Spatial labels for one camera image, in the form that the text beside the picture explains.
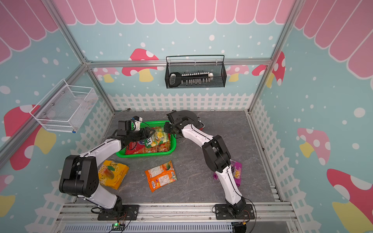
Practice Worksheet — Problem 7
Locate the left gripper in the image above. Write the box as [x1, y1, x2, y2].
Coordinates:
[127, 126, 155, 141]

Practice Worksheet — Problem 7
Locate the red candy bag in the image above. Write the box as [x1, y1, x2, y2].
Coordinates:
[124, 142, 171, 155]

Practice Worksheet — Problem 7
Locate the green plastic basket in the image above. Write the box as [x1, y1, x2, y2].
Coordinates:
[116, 134, 176, 158]

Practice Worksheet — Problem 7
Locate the green Fox's candy bag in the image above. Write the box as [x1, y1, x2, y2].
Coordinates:
[145, 126, 170, 148]

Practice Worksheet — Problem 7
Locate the yellow candy bag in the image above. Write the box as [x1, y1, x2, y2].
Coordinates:
[98, 160, 129, 190]

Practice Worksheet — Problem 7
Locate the orange candy bag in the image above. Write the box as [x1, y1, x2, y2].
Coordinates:
[145, 161, 177, 192]

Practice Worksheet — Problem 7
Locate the purple candy bag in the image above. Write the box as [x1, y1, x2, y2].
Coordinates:
[211, 160, 242, 188]

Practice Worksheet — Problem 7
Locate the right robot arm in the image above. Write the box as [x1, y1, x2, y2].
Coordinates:
[165, 110, 246, 217]

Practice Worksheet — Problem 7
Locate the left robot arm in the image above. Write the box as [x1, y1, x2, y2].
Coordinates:
[59, 116, 155, 214]

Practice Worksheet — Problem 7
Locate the small green circuit board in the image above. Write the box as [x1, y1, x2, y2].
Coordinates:
[110, 223, 126, 232]

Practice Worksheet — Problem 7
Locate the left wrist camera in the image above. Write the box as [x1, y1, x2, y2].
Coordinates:
[131, 116, 143, 131]

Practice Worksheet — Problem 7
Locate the black wire mesh basket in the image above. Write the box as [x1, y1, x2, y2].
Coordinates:
[165, 55, 227, 89]

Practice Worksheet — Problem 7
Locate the white wire basket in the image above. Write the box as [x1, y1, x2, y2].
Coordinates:
[29, 80, 99, 133]

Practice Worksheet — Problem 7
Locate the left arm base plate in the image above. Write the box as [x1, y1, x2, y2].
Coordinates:
[97, 204, 139, 221]

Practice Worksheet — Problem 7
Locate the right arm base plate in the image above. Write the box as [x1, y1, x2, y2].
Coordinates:
[212, 204, 255, 221]

